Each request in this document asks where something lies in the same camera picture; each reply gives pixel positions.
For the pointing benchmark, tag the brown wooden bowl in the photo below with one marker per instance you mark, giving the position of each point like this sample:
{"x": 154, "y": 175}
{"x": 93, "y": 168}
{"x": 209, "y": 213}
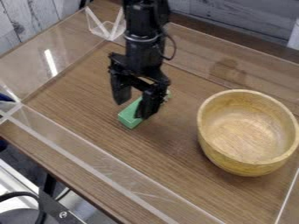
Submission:
{"x": 249, "y": 132}

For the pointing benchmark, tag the clear acrylic tray walls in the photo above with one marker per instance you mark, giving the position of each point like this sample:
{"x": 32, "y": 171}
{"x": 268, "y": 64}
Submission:
{"x": 148, "y": 175}

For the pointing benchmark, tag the green rectangular block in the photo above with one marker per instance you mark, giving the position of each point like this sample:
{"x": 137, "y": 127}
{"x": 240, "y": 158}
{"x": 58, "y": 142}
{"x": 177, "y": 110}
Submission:
{"x": 128, "y": 115}

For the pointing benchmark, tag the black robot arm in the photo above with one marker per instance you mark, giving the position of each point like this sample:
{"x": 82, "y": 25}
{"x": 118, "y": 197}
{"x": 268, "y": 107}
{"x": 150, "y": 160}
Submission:
{"x": 146, "y": 18}

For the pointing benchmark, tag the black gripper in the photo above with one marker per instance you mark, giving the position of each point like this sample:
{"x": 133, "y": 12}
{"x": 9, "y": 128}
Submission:
{"x": 137, "y": 69}

